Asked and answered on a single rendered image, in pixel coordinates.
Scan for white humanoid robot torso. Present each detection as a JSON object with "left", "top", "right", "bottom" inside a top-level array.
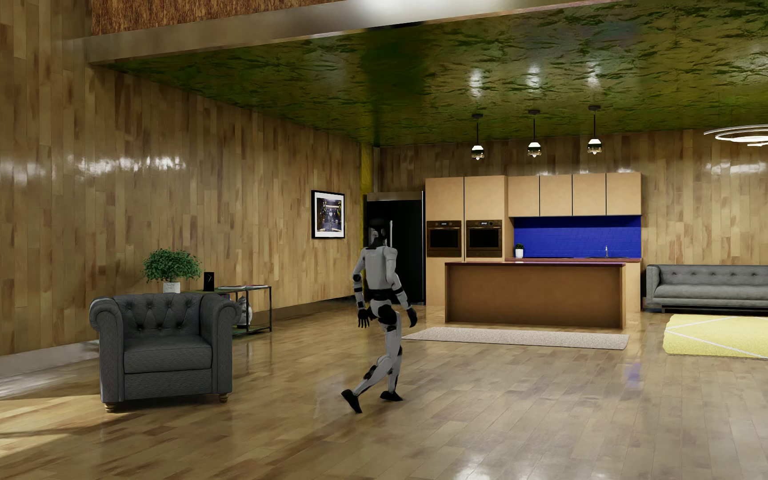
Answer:
[{"left": 360, "top": 245, "right": 399, "bottom": 302}]

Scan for tall beige oven cabinet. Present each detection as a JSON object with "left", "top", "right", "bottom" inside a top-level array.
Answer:
[{"left": 424, "top": 175, "right": 509, "bottom": 308}]

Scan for grey tufted sofa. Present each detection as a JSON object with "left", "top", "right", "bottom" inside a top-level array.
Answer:
[{"left": 644, "top": 264, "right": 768, "bottom": 314}]

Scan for left robot leg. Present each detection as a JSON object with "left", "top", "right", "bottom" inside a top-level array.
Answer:
[{"left": 340, "top": 348, "right": 393, "bottom": 415}]

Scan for grey tufted armchair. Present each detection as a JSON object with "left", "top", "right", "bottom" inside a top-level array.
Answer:
[{"left": 88, "top": 292, "right": 241, "bottom": 413}]

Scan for green potted plant white pot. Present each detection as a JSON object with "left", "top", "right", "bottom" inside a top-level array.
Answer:
[{"left": 143, "top": 248, "right": 203, "bottom": 295}]

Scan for blue tiled backsplash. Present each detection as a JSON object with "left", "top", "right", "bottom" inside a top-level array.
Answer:
[{"left": 513, "top": 215, "right": 643, "bottom": 260}]

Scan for black framed wall picture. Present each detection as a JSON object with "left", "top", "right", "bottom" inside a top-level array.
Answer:
[{"left": 311, "top": 190, "right": 346, "bottom": 240}]

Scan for yellow area rug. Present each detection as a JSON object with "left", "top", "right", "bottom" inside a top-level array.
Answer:
[{"left": 662, "top": 313, "right": 768, "bottom": 362}]

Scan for grey floor runner rug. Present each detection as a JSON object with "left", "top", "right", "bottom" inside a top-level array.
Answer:
[{"left": 402, "top": 325, "right": 631, "bottom": 352}]

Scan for black metal side table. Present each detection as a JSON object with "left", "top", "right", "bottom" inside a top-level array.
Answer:
[{"left": 215, "top": 284, "right": 273, "bottom": 337}]

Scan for brown kitchen island counter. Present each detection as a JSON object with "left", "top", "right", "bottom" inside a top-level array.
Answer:
[{"left": 444, "top": 260, "right": 627, "bottom": 331}]

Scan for white ring ceiling light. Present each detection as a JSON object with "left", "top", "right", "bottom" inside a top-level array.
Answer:
[{"left": 703, "top": 123, "right": 768, "bottom": 148}]

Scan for right robot leg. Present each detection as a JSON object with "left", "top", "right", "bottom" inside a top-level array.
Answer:
[{"left": 376, "top": 301, "right": 405, "bottom": 403}]

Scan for robot leg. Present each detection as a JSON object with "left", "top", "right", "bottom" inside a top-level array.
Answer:
[
  {"left": 376, "top": 301, "right": 405, "bottom": 403},
  {"left": 340, "top": 348, "right": 393, "bottom": 415}
]

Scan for built-in wall oven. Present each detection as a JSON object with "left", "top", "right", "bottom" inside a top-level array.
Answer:
[
  {"left": 465, "top": 220, "right": 504, "bottom": 259},
  {"left": 426, "top": 220, "right": 463, "bottom": 259}
]

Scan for black refrigerator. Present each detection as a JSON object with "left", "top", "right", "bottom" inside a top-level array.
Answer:
[{"left": 364, "top": 192, "right": 426, "bottom": 305}]

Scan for beige upper wall cabinets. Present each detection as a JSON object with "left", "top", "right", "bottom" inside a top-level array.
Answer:
[{"left": 507, "top": 172, "right": 643, "bottom": 218}]

